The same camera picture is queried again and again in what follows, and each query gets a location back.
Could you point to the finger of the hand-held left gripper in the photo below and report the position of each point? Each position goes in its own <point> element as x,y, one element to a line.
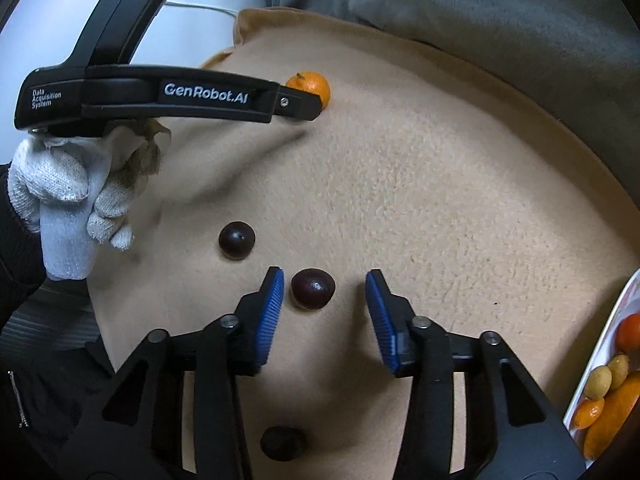
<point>297,105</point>

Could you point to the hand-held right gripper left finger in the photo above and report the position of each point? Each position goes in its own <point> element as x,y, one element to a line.
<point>267,320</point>

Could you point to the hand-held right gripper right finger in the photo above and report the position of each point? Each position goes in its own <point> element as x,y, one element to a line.
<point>382,320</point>

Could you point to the small mandarin with stem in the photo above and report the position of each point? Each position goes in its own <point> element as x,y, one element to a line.
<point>315,85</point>

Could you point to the dark purple grape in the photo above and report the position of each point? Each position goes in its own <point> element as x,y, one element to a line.
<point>313,287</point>
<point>237,240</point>
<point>283,443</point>

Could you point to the small yellow-green fruit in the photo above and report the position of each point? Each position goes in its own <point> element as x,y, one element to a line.
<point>618,370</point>
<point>598,382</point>

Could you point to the orange kumquat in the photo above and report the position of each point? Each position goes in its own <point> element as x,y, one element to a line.
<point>588,412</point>

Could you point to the white floral plate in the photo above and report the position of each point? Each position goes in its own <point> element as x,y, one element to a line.
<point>617,305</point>

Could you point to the red cherry tomato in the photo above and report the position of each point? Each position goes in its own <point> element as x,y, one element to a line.
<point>630,332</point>

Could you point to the large oval orange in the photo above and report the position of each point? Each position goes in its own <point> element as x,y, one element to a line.
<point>612,422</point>

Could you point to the person's left hand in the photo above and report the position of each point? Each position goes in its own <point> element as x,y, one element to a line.
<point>65,185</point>

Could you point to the beige fleece blanket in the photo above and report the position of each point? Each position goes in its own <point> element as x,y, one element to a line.
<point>425,185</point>

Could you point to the person's black jacket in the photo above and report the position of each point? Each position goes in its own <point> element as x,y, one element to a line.
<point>45,390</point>

